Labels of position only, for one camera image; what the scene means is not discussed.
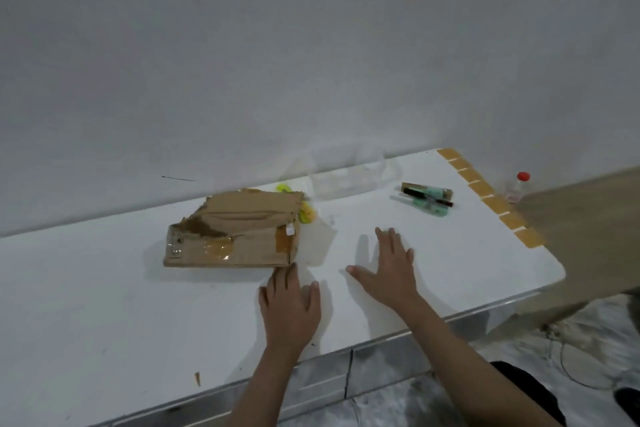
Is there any person's black trouser leg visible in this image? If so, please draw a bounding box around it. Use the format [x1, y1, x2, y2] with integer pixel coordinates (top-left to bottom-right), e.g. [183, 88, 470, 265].
[490, 361, 567, 427]

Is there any thin cable loop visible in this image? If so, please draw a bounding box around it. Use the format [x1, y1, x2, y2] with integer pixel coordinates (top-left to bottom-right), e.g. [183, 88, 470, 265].
[545, 324, 632, 391]

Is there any person's black shoe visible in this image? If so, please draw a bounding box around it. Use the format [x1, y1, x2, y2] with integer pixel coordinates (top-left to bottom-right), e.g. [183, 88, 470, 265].
[613, 387, 640, 426]

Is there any clear bottle with red cap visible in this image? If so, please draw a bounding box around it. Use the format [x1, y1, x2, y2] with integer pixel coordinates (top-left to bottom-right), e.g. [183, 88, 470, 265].
[504, 171, 531, 205]

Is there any person's right hand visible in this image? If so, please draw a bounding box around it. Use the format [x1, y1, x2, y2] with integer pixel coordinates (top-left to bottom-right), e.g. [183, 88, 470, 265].
[346, 228, 420, 311]

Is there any person's left forearm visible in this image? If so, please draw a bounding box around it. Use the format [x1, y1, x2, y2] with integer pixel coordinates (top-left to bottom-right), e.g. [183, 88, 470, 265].
[227, 342, 307, 427]

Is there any person's left hand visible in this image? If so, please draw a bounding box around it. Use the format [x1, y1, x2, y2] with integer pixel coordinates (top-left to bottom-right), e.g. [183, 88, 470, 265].
[257, 263, 322, 350]

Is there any person's right forearm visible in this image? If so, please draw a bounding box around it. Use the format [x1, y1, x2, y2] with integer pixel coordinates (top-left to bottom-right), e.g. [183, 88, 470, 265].
[399, 296, 562, 427]

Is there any metal table frame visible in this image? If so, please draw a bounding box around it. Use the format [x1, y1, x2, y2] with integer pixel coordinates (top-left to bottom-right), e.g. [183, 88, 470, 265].
[95, 289, 543, 427]

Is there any black pen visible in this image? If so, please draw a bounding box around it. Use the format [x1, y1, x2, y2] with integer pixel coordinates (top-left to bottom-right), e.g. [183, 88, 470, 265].
[403, 187, 455, 208]

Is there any row of orange tape squares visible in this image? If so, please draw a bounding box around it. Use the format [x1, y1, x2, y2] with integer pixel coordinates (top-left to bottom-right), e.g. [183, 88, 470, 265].
[436, 147, 546, 249]

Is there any torn brown cardboard box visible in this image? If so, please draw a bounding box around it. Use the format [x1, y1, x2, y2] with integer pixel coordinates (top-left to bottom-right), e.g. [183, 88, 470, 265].
[163, 188, 306, 269]

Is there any clear plastic container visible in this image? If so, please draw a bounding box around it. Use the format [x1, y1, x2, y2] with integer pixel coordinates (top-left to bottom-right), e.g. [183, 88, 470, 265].
[309, 149, 402, 200]

